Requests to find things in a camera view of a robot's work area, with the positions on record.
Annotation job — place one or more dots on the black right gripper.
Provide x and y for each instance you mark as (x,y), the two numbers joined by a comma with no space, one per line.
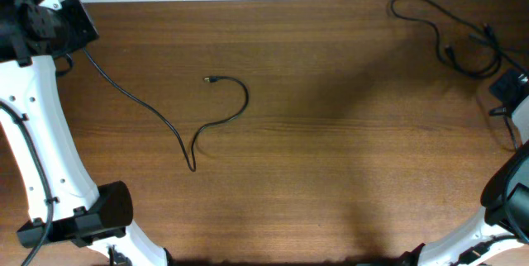
(500,88)

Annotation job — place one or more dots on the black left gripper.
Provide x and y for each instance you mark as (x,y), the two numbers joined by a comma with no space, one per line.
(89,32)

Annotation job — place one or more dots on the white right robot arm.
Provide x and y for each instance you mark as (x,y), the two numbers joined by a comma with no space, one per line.
(501,223)

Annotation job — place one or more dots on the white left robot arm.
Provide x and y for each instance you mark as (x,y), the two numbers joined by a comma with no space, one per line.
(65,204)

